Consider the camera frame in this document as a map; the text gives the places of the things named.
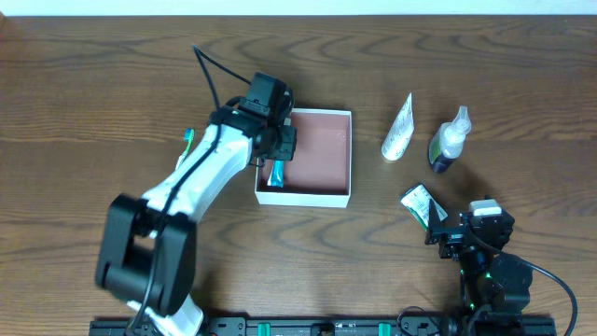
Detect white and green soap packet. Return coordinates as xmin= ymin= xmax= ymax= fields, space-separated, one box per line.
xmin=400 ymin=184 xmax=448 ymax=230

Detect small teal toothpaste tube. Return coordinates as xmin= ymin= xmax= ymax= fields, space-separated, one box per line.
xmin=267 ymin=161 xmax=285 ymax=188

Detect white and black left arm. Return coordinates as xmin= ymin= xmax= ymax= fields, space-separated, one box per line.
xmin=95 ymin=97 xmax=297 ymax=335

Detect white box with pink interior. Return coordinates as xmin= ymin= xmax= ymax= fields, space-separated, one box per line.
xmin=255 ymin=108 xmax=353 ymax=208

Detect clear pump bottle blue liquid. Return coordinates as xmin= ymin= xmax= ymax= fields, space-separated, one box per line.
xmin=428 ymin=105 xmax=472 ymax=174

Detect white bamboo print tube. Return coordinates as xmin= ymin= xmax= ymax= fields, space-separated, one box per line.
xmin=381 ymin=93 xmax=414 ymax=161

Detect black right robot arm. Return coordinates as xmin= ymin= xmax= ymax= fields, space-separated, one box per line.
xmin=425 ymin=198 xmax=533 ymax=315

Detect black rail with green clips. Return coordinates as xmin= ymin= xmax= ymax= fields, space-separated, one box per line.
xmin=88 ymin=315 xmax=559 ymax=336

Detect green and white toothbrush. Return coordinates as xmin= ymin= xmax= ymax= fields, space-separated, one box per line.
xmin=175 ymin=128 xmax=195 ymax=169

